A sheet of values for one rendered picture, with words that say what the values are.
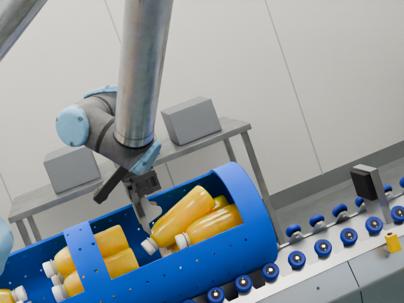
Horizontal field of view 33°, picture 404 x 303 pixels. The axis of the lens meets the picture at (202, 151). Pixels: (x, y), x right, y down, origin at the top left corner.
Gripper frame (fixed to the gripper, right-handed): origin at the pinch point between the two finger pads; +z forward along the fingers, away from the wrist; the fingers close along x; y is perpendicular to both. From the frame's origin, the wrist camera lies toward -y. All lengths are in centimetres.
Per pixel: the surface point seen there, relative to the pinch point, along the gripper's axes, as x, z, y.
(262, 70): 332, 8, 151
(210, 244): -14.0, 6.0, 12.3
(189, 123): 259, 16, 69
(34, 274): 13.2, 3.7, -30.3
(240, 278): -9.9, 18.5, 16.9
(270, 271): -11.0, 19.5, 24.5
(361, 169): 0, 8, 60
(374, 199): -4, 16, 60
